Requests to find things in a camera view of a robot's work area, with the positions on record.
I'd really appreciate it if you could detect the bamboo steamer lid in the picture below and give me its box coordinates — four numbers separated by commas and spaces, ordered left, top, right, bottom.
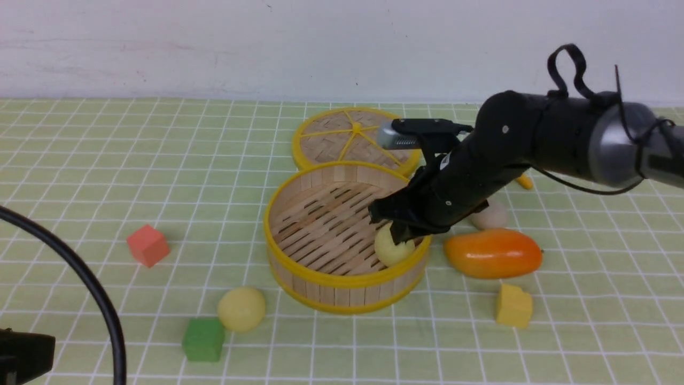
291, 107, 421, 177

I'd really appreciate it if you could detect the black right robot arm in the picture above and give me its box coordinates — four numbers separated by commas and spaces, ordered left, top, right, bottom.
369, 44, 683, 244

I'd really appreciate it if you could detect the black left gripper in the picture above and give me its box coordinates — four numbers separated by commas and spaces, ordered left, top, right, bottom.
1, 329, 56, 384

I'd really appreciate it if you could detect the yellow toy banana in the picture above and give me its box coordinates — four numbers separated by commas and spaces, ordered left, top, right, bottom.
516, 174, 534, 190

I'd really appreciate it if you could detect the white bun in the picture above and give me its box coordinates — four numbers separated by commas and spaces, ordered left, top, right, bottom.
469, 200, 510, 230

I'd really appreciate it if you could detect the pale yellow bun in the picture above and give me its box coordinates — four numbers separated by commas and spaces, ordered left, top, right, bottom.
374, 222, 416, 267
217, 287, 266, 333

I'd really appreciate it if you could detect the yellow foam block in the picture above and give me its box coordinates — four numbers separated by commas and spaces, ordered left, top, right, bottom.
494, 283, 533, 329

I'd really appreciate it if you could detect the green foam cube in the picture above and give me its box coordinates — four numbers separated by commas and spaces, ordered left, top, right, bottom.
182, 317, 225, 363

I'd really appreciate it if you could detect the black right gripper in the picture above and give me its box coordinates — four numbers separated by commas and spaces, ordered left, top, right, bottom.
368, 136, 522, 244

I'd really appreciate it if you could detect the red foam cube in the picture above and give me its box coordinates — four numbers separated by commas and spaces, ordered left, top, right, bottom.
126, 224, 170, 268

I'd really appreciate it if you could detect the orange toy mango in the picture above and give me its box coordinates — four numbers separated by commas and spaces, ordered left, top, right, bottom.
442, 228, 544, 280

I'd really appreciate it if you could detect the bamboo steamer tray yellow rim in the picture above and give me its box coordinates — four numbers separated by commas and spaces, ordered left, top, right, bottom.
263, 161, 431, 315

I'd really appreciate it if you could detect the green checkered tablecloth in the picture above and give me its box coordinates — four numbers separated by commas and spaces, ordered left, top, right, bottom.
1, 98, 683, 384

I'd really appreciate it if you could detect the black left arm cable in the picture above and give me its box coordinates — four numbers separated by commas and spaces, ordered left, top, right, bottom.
0, 206, 127, 385

